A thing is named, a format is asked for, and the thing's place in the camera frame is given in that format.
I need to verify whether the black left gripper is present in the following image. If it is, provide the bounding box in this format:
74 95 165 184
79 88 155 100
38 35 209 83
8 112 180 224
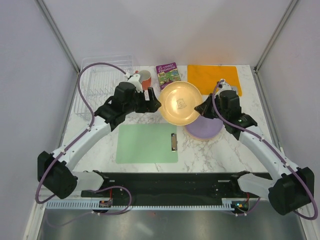
123 87 161 115

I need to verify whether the left aluminium frame post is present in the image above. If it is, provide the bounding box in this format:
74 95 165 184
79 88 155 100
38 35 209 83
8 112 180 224
35 0 80 73

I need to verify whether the aluminium frame post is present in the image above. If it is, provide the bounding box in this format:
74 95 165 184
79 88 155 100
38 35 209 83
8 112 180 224
253 0 300 74
35 0 80 73

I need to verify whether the tan plate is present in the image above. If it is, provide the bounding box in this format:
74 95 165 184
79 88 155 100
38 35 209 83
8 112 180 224
158 81 203 126

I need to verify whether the pink plate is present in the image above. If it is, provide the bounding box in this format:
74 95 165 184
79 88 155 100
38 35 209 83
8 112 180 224
183 126 217 141

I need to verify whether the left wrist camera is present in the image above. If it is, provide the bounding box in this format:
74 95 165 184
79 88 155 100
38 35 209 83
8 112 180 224
124 72 143 93

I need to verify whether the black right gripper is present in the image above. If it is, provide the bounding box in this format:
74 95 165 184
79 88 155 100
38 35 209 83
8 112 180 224
196 93 228 121

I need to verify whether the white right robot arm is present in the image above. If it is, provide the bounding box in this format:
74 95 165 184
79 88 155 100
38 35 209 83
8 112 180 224
194 90 319 220

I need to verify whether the orange mat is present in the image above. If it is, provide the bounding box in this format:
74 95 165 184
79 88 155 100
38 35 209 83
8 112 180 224
187 65 242 97

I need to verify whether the white slotted cable duct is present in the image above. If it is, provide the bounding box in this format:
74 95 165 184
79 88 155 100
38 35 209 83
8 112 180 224
45 198 234 211

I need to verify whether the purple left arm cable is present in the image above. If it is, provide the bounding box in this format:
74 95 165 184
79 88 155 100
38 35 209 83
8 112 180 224
35 62 133 228

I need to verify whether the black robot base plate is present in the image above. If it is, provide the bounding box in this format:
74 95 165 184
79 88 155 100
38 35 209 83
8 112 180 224
81 172 257 206

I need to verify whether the orange mug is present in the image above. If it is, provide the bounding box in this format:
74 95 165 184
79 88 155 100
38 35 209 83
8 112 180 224
137 70 152 91

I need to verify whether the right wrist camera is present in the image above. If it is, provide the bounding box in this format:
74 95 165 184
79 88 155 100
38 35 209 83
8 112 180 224
217 79 232 93

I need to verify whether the white wire dish rack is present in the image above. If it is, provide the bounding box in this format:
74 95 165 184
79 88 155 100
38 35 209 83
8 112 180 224
80 54 133 111

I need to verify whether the purple paperback book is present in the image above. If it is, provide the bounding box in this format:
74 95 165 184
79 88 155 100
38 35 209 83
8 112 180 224
155 62 181 91

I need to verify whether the right aluminium frame post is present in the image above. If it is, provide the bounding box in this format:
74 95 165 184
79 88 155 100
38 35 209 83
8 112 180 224
253 0 300 74

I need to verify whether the green clipboard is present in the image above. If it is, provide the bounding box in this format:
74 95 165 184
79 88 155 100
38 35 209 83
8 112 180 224
115 123 178 164

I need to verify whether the small white label card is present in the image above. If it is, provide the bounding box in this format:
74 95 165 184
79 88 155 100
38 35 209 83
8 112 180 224
231 86 238 93

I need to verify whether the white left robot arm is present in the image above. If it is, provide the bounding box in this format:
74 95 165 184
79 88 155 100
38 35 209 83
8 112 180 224
37 82 161 199

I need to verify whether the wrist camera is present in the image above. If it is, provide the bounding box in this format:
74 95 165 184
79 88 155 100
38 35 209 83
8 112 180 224
217 79 232 93
124 72 143 93

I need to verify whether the purple plate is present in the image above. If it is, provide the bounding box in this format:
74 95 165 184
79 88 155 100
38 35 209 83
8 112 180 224
186 116 224 138

